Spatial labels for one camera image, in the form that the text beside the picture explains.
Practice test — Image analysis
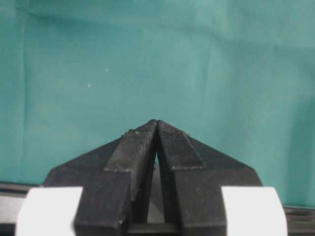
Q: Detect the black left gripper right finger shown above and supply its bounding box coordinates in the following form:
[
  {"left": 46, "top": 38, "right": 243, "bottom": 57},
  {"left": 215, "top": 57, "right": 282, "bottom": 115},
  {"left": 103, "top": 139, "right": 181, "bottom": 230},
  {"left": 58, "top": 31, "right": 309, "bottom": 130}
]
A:
[{"left": 156, "top": 120, "right": 262, "bottom": 236}]

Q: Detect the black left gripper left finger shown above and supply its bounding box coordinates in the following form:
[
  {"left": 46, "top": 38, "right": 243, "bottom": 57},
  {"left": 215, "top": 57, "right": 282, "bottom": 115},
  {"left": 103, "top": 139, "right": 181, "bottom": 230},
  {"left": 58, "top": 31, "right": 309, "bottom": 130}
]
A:
[{"left": 44, "top": 120, "right": 157, "bottom": 236}]

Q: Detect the green table cloth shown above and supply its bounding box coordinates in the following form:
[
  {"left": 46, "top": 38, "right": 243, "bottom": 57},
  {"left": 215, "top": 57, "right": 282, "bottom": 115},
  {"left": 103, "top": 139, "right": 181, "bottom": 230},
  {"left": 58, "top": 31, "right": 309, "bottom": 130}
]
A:
[{"left": 0, "top": 0, "right": 315, "bottom": 207}]

